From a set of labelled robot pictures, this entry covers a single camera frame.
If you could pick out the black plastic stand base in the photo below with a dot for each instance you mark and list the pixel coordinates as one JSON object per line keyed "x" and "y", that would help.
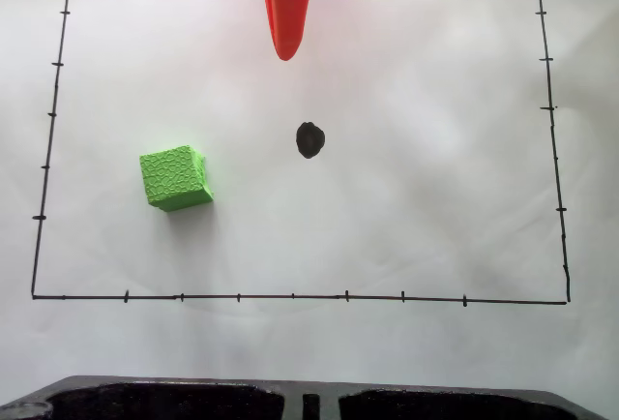
{"x": 309, "y": 387}

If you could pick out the white paper sheet with rectangle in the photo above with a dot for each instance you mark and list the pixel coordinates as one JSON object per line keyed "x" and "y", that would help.
{"x": 387, "y": 226}

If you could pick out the black dot mark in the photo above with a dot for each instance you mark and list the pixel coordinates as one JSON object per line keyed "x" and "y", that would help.
{"x": 310, "y": 140}

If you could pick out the green textured cube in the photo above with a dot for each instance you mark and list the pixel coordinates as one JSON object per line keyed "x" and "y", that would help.
{"x": 171, "y": 178}

